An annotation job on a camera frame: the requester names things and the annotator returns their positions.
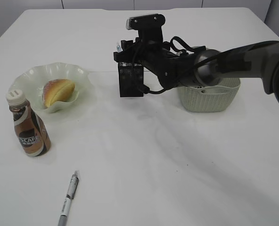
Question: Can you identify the golden bread roll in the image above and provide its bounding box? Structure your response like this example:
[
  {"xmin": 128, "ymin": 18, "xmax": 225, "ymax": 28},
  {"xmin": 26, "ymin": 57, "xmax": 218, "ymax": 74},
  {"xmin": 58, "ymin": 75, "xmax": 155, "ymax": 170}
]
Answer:
[{"xmin": 42, "ymin": 79, "xmax": 75, "ymax": 108}]

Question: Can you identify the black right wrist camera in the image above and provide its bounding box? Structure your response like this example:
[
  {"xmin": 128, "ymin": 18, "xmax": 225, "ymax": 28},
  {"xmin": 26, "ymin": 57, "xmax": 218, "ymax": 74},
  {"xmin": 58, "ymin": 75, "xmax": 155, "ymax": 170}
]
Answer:
[{"xmin": 126, "ymin": 14, "xmax": 165, "ymax": 43}]

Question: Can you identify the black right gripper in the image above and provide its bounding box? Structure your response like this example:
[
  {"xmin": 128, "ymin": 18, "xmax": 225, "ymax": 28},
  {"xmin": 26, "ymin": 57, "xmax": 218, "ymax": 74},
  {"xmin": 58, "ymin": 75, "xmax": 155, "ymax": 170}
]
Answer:
[{"xmin": 114, "ymin": 37, "xmax": 198, "ymax": 91}]

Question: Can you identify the black mesh pen holder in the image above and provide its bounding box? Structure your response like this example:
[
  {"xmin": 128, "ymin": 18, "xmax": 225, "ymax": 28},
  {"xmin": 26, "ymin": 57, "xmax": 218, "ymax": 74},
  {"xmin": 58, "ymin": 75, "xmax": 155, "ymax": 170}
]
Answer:
[{"xmin": 118, "ymin": 62, "xmax": 144, "ymax": 97}]

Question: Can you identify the pale green wavy plate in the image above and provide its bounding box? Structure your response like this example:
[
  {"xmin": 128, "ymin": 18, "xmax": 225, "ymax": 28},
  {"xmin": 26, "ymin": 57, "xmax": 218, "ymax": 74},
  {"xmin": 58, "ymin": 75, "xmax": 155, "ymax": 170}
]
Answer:
[{"xmin": 9, "ymin": 62, "xmax": 91, "ymax": 113}]

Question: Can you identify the grey-green plastic basket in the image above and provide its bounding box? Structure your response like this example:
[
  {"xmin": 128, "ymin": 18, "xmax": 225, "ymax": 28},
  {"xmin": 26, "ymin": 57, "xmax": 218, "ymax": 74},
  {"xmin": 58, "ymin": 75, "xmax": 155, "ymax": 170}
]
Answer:
[{"xmin": 177, "ymin": 46, "xmax": 241, "ymax": 113}]

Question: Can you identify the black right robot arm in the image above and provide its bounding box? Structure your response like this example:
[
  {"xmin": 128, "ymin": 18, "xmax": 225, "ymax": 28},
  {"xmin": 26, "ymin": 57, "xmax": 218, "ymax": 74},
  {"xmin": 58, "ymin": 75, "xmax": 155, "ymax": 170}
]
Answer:
[{"xmin": 114, "ymin": 40, "xmax": 279, "ymax": 103}]

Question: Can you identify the brown Nescafe coffee bottle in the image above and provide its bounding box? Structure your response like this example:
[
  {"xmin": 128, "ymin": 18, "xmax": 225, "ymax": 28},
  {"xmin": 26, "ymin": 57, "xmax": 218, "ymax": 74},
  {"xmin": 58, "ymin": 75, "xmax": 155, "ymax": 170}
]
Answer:
[{"xmin": 6, "ymin": 89, "xmax": 51, "ymax": 157}]

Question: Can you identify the blue grey click pen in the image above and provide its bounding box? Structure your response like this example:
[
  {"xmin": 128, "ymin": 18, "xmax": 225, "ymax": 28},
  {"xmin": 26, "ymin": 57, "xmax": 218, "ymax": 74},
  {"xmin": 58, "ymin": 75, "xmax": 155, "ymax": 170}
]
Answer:
[{"xmin": 116, "ymin": 42, "xmax": 122, "ymax": 52}]

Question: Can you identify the white grey click pen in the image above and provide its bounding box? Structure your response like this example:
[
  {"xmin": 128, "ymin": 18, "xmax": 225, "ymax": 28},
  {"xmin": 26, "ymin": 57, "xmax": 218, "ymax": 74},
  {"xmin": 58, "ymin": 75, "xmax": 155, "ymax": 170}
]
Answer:
[{"xmin": 58, "ymin": 170, "xmax": 80, "ymax": 226}]

